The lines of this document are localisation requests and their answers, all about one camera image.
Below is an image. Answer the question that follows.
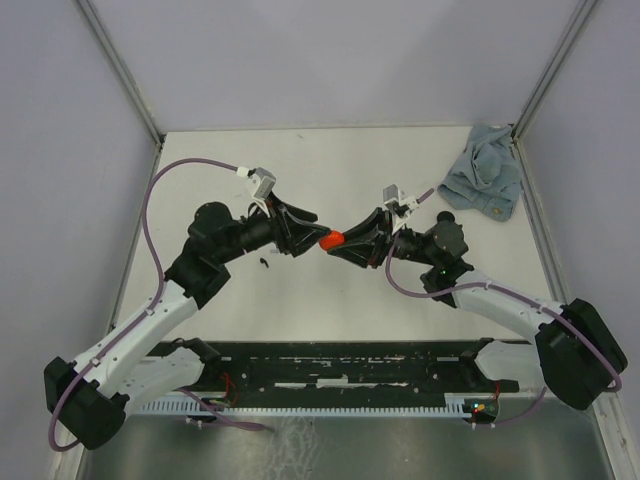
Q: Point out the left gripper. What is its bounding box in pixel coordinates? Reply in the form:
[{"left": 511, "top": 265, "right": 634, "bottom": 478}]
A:
[{"left": 216, "top": 191, "right": 331, "bottom": 264}]

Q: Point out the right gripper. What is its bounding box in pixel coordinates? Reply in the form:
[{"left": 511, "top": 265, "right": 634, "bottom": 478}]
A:
[{"left": 327, "top": 208, "right": 437, "bottom": 270}]

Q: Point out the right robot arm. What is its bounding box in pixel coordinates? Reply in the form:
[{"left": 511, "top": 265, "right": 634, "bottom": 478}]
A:
[{"left": 320, "top": 208, "right": 628, "bottom": 410}]

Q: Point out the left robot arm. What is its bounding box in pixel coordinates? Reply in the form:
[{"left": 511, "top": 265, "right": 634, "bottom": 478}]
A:
[{"left": 44, "top": 195, "right": 330, "bottom": 452}]

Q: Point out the black earbud charging case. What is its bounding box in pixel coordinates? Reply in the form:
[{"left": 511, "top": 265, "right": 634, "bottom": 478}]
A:
[{"left": 437, "top": 211, "right": 455, "bottom": 222}]

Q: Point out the blue denim cloth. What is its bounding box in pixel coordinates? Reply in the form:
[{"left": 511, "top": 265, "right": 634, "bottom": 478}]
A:
[{"left": 437, "top": 125, "right": 521, "bottom": 222}]

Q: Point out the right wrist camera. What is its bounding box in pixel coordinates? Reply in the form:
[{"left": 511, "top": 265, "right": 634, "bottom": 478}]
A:
[{"left": 382, "top": 184, "right": 419, "bottom": 230}]

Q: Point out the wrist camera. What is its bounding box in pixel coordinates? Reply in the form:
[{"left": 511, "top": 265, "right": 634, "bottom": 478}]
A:
[
  {"left": 236, "top": 166, "right": 276, "bottom": 213},
  {"left": 382, "top": 184, "right": 419, "bottom": 230}
]

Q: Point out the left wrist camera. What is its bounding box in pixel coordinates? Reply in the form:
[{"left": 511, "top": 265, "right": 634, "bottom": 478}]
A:
[{"left": 236, "top": 166, "right": 276, "bottom": 213}]

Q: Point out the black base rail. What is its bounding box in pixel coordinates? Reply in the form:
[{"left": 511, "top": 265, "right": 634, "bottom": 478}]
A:
[{"left": 164, "top": 339, "right": 521, "bottom": 409}]

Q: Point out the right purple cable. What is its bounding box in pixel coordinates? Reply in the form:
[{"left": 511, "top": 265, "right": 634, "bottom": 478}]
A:
[{"left": 385, "top": 188, "right": 622, "bottom": 394}]

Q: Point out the white cable duct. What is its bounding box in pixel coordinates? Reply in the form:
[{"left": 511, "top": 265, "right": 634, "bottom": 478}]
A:
[{"left": 129, "top": 392, "right": 474, "bottom": 419}]

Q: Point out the left aluminium frame post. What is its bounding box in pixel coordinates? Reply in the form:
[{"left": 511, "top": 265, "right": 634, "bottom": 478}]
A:
[{"left": 73, "top": 0, "right": 165, "bottom": 145}]

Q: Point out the aluminium frame post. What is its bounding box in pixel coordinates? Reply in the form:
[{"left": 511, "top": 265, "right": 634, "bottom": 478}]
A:
[
  {"left": 512, "top": 0, "right": 601, "bottom": 141},
  {"left": 73, "top": 0, "right": 165, "bottom": 145}
]

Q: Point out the right aluminium frame post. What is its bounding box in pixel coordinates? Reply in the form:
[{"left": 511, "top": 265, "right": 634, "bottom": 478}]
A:
[{"left": 512, "top": 0, "right": 601, "bottom": 141}]

